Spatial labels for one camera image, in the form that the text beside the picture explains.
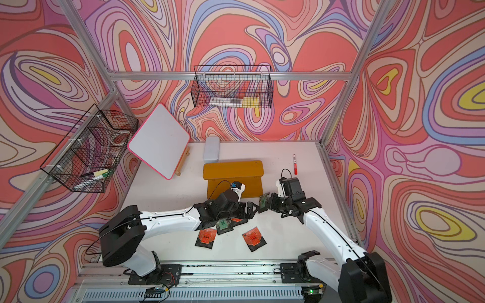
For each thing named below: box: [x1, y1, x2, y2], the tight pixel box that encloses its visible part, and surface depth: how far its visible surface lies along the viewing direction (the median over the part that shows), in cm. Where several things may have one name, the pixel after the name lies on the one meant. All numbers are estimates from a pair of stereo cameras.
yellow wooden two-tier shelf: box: [202, 160, 265, 201], surface depth 92 cm
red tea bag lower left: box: [194, 228, 217, 250], surface depth 84 cm
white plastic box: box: [203, 136, 220, 163], surface depth 118 cm
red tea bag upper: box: [231, 217, 249, 226], surface depth 88 cm
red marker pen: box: [293, 154, 298, 175], surface depth 110 cm
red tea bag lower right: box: [241, 225, 263, 247], surface depth 84 cm
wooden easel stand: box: [174, 146, 191, 177], surface depth 106 cm
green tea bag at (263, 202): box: [258, 191, 270, 214], surface depth 85 cm
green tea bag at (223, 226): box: [215, 219, 234, 236], surface depth 86 cm
